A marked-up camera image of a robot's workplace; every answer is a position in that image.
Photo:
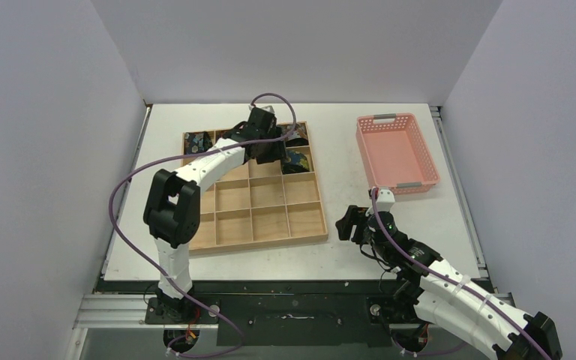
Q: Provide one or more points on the rolled orange floral tie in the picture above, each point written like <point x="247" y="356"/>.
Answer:
<point x="223" y="134"/>

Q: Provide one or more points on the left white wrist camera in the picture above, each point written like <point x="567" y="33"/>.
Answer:
<point x="268" y="109"/>

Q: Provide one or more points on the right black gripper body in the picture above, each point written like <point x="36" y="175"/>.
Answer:
<point x="360" y="229"/>

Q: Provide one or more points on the wooden compartment tray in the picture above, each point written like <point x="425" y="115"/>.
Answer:
<point x="256" y="206"/>

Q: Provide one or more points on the rolled brown patterned tie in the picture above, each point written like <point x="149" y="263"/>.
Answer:
<point x="299" y="137"/>

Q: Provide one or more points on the blue yellow floral tie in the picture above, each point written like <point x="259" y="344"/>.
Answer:
<point x="295" y="162"/>

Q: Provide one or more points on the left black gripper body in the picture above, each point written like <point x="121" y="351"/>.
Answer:
<point x="271" y="153"/>

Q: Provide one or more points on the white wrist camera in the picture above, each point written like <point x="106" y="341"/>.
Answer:
<point x="381" y="200"/>
<point x="268" y="109"/>

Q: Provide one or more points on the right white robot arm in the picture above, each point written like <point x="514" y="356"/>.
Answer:
<point x="437" y="293"/>

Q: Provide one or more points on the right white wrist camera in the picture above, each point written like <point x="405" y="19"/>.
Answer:
<point x="381" y="200"/>

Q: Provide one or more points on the rolled blue floral tie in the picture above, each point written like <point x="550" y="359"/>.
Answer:
<point x="196" y="142"/>

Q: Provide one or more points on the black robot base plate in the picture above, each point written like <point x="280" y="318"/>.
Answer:
<point x="296" y="313"/>

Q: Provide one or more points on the pink plastic basket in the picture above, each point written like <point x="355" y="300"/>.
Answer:
<point x="395" y="154"/>

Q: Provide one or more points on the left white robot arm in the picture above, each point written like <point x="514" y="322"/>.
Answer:
<point x="172" y="210"/>

